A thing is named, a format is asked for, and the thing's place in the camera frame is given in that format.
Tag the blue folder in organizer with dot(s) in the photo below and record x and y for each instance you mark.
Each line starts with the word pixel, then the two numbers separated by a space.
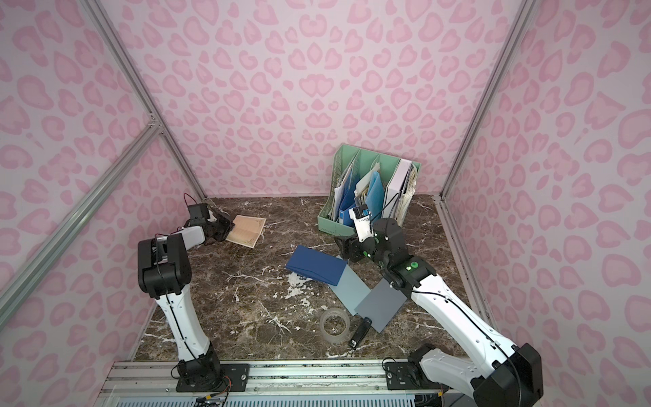
pixel 375 196

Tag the dark blue envelope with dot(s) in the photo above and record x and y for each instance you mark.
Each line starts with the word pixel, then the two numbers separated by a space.
pixel 316 265

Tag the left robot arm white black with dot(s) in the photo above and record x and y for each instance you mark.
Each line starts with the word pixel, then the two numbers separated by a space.
pixel 164 273

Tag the aluminium rail front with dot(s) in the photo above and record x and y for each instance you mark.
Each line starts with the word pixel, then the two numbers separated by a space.
pixel 265 378

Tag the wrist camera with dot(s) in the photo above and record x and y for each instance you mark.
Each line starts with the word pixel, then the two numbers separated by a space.
pixel 361 216
pixel 199 215

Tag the green file organizer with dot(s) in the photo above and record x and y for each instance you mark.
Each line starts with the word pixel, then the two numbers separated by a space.
pixel 351 174

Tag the clear tape roll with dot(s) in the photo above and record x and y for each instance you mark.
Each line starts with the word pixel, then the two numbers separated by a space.
pixel 335 325

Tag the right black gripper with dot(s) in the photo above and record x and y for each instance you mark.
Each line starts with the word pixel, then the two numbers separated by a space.
pixel 351 246

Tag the light blue envelope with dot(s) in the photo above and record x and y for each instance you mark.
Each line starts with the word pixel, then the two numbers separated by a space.
pixel 350 290

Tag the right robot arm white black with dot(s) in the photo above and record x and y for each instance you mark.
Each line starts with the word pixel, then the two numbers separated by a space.
pixel 496 371

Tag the small black stapler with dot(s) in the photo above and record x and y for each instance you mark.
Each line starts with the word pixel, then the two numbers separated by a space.
pixel 360 333

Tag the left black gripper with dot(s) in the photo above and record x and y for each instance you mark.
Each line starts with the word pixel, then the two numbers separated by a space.
pixel 221 227

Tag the grey envelope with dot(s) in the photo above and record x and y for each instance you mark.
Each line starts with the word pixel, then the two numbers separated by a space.
pixel 380 305

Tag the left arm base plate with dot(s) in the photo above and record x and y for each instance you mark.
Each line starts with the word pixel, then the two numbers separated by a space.
pixel 211 379

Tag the cream letter paper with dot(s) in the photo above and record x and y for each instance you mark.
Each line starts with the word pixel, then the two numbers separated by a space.
pixel 246 230

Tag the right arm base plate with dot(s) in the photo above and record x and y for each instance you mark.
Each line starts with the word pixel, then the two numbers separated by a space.
pixel 406 375

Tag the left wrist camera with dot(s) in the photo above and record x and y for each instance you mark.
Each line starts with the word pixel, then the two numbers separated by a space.
pixel 199 215

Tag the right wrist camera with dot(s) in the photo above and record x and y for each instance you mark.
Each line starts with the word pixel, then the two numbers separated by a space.
pixel 361 216

